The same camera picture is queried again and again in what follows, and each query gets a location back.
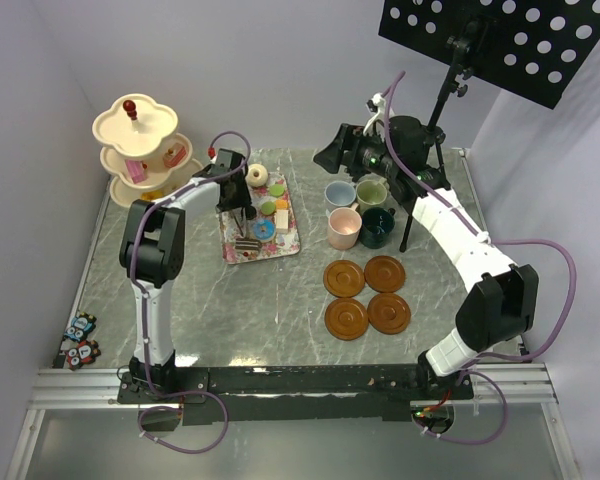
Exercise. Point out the cream toy wafer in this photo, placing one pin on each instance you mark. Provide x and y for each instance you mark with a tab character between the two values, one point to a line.
282	221

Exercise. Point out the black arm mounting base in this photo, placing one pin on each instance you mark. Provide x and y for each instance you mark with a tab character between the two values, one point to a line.
207	395

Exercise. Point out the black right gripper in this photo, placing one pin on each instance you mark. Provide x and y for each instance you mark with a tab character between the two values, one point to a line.
350	138

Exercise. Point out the blue frosted toy donut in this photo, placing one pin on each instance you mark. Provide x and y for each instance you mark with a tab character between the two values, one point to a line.
263	229

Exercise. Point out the pink toy popsicle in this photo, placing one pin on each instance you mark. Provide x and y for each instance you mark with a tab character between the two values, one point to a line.
136	171

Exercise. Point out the pink mug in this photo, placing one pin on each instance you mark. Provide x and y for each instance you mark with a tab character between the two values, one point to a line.
344	225

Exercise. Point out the floral serving tray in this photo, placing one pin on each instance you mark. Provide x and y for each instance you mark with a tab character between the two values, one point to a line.
281	245

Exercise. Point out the metal serving tongs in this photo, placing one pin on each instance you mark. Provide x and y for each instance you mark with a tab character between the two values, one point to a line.
239	220

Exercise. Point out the green toy macaron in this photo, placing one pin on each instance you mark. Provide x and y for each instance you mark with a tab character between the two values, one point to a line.
276	190
268	208

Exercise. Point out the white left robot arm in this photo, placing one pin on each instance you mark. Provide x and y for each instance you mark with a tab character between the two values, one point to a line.
152	253

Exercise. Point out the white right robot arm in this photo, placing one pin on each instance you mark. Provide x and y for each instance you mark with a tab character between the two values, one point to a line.
501	296

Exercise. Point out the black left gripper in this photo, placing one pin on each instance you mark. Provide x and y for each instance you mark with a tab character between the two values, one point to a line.
243	198

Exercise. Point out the light green mug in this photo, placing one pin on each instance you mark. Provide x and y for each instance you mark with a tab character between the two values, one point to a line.
371	194

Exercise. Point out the chocolate layer toy cake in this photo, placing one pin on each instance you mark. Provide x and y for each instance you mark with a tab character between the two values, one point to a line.
247	245

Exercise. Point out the brown wooden coaster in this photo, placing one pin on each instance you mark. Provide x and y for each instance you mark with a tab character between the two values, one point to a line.
346	319
389	313
343	279
385	274

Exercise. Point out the pink toy cake slice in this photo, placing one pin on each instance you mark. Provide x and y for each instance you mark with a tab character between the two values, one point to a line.
174	155

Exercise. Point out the dark green mug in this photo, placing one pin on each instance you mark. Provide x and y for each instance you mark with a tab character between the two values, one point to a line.
377	226

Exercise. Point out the black perforated calibration board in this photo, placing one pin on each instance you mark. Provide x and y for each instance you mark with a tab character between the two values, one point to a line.
533	48

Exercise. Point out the white toy donut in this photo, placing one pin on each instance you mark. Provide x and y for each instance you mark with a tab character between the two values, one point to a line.
257	176

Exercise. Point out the yellow toy tart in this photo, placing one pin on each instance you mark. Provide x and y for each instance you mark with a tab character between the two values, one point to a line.
152	195

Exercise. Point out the light blue mug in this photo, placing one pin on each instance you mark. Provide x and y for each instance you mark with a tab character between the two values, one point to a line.
339	194

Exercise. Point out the cream three-tier dessert stand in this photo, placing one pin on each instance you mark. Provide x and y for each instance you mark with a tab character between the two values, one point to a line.
136	127

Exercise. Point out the aluminium frame rail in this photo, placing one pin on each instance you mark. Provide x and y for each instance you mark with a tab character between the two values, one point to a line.
60	389

